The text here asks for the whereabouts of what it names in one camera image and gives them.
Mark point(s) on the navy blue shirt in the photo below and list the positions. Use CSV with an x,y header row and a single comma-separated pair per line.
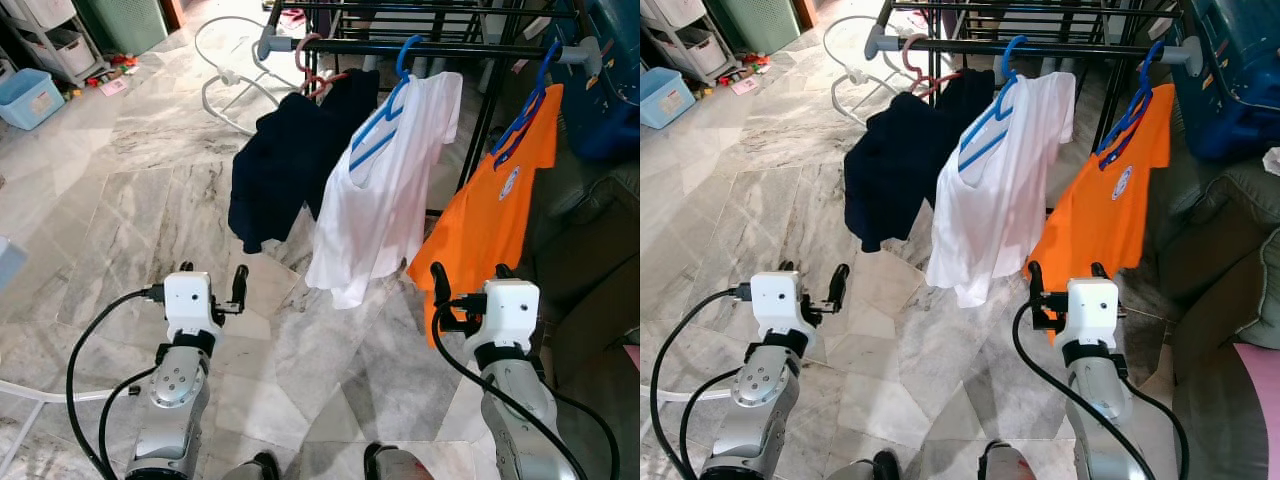
x,y
895,160
280,160

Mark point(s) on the small red toys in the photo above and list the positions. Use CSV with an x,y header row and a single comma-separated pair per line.
x,y
752,63
122,63

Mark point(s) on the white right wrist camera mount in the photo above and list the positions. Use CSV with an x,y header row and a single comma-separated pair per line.
x,y
512,310
1092,310

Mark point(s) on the white drawer shelf unit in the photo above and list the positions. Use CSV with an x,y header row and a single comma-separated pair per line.
x,y
690,45
60,45

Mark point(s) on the orange t-shirt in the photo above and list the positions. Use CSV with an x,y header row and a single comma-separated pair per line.
x,y
490,220
1100,220

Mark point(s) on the white tube floor stand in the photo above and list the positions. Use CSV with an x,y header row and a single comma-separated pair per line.
x,y
843,85
215,85

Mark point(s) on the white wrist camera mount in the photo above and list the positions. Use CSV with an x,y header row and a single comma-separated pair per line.
x,y
512,310
1092,310
190,300
778,300

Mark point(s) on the grey right robot leg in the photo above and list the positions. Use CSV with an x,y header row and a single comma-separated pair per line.
x,y
395,465
1005,465

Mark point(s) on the green box appliance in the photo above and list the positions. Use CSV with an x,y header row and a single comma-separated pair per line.
x,y
755,22
120,22

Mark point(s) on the blue plastic hanger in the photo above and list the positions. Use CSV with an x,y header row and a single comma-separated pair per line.
x,y
1132,110
385,115
992,115
527,110

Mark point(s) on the crumpled white cloth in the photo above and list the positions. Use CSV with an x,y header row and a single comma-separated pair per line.
x,y
1272,162

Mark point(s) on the light blue storage bin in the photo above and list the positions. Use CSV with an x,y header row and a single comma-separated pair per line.
x,y
30,100
665,100

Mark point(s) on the small pink card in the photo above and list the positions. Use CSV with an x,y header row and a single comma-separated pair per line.
x,y
744,87
114,87

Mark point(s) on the pink plastic hanger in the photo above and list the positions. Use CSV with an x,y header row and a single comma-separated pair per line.
x,y
316,85
922,83

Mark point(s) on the black metal drying rack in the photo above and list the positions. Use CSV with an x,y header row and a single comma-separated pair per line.
x,y
440,47
1050,47

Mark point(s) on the dark green sofa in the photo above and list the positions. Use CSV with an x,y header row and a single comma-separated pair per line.
x,y
590,290
1200,260

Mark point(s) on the white t-shirt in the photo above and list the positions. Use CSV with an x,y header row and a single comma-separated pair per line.
x,y
385,200
1000,200

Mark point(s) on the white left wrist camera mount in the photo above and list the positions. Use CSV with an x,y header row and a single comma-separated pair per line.
x,y
778,300
190,300

